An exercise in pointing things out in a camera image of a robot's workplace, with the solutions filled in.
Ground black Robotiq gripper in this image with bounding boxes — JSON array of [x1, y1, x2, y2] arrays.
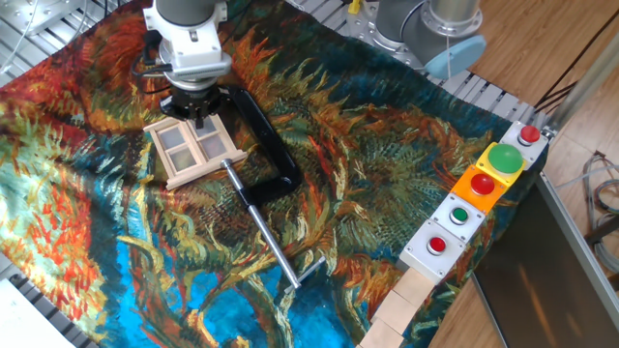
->
[[160, 85, 228, 130]]

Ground small wooden sliding window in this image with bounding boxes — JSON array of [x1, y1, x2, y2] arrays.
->
[[143, 111, 249, 191]]

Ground black C-clamp with silver screw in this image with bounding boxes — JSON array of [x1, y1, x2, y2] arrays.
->
[[220, 85, 328, 295]]

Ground sunflower painting tablecloth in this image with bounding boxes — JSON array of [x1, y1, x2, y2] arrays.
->
[[0, 0, 550, 348]]

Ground aluminium mounting plate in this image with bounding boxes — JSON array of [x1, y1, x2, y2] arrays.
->
[[0, 0, 84, 39]]

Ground large grey box red button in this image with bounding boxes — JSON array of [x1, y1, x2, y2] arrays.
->
[[398, 218, 468, 285]]

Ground white paper sheet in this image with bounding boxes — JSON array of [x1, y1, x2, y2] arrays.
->
[[0, 277, 77, 348]]

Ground light wooden block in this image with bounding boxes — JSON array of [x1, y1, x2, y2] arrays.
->
[[391, 267, 436, 308], [357, 317, 405, 348], [370, 289, 418, 335]]

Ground grey box green button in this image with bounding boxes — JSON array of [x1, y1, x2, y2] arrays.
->
[[428, 191, 486, 243]]

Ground orange box red button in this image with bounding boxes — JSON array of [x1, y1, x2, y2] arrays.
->
[[449, 163, 509, 215]]

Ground yellow box green dome button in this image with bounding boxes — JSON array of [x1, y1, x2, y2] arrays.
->
[[475, 141, 527, 188]]

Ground small grey box red button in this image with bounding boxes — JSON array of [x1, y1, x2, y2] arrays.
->
[[497, 119, 550, 170]]

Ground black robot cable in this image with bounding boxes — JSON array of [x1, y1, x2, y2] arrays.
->
[[129, 28, 170, 82]]

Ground white cable tie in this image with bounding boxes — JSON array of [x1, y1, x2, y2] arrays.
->
[[444, 31, 455, 81]]

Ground dark panel with aluminium frame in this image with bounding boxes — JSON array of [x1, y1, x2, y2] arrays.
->
[[471, 171, 619, 348]]

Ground black floor cables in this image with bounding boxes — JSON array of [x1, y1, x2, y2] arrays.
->
[[533, 7, 619, 113]]

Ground aluminium profile post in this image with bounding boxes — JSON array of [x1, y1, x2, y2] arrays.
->
[[548, 31, 619, 132]]

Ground grey cable bundle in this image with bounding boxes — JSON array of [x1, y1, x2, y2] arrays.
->
[[581, 150, 619, 276]]

